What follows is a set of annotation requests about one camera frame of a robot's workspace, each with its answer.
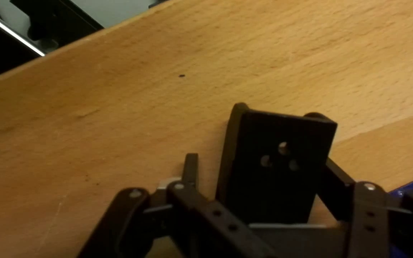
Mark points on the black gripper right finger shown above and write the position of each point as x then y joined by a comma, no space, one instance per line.
369,220

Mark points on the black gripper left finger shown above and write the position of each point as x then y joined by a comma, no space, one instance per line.
201,215

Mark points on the black bracket with holes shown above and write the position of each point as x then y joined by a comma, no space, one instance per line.
275,166

